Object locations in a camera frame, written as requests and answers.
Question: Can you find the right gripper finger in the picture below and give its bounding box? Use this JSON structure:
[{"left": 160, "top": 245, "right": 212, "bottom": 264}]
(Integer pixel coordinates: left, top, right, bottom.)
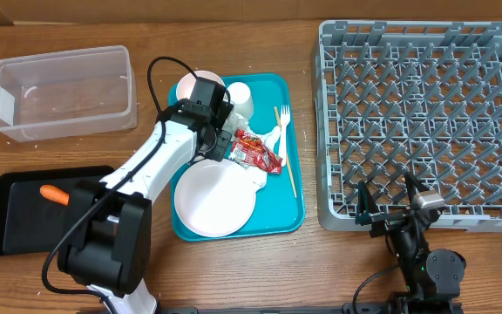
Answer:
[
  {"left": 404, "top": 172, "right": 429, "bottom": 202},
  {"left": 355, "top": 181, "right": 379, "bottom": 225}
]

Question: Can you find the pink bowl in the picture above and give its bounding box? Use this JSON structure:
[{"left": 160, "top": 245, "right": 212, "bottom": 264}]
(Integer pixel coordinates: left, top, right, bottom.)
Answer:
[{"left": 176, "top": 70, "right": 225, "bottom": 100}]

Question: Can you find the red snack wrapper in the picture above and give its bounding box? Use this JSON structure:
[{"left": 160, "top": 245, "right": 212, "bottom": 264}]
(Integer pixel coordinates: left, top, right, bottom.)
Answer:
[{"left": 229, "top": 129, "right": 282, "bottom": 174}]

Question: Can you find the orange carrot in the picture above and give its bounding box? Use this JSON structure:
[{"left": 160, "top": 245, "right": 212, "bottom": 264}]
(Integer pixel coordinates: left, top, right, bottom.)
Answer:
[{"left": 39, "top": 185, "right": 69, "bottom": 206}]

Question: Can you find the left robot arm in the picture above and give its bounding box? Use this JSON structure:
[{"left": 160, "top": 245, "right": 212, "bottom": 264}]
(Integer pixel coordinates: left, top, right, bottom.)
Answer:
[{"left": 57, "top": 78, "right": 233, "bottom": 313}]

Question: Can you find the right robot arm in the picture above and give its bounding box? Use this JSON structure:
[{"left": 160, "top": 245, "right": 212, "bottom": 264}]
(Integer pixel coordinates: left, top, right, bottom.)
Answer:
[{"left": 351, "top": 173, "right": 466, "bottom": 313}]

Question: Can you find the grey dishwasher rack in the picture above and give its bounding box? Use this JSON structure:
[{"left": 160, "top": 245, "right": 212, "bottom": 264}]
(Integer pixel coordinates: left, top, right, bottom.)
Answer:
[{"left": 312, "top": 20, "right": 502, "bottom": 232}]

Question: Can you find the white plastic cup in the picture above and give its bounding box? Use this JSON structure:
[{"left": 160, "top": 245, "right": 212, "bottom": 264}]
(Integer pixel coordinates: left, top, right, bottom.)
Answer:
[{"left": 227, "top": 82, "right": 254, "bottom": 119}]

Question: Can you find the white plastic fork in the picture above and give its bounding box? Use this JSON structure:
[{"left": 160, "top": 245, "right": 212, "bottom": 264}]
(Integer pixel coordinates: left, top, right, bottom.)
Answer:
[{"left": 279, "top": 105, "right": 291, "bottom": 167}]

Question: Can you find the crumpled white napkin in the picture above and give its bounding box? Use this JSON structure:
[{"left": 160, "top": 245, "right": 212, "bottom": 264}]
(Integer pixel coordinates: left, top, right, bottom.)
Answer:
[{"left": 223, "top": 111, "right": 281, "bottom": 191}]

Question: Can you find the teal serving tray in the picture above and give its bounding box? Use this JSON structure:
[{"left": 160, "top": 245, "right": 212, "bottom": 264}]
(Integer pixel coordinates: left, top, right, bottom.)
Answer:
[{"left": 167, "top": 72, "right": 308, "bottom": 242}]

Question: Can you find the white round plate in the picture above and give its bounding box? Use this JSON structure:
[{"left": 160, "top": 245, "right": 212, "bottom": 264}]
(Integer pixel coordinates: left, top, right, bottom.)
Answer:
[{"left": 173, "top": 160, "right": 256, "bottom": 237}]

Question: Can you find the wooden chopstick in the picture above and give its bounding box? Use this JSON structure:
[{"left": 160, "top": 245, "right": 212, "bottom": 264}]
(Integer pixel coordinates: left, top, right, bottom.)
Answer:
[{"left": 275, "top": 107, "right": 297, "bottom": 197}]

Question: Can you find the clear plastic bin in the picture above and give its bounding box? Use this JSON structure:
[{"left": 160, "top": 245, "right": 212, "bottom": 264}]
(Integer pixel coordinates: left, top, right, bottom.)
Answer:
[{"left": 0, "top": 45, "right": 138, "bottom": 142}]

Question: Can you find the black plastic tray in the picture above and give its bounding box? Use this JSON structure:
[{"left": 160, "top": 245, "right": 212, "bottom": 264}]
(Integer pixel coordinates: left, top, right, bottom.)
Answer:
[{"left": 0, "top": 166, "right": 113, "bottom": 256}]

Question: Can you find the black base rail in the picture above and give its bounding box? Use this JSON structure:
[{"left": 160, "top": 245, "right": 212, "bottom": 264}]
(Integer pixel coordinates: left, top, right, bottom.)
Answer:
[{"left": 159, "top": 303, "right": 396, "bottom": 314}]

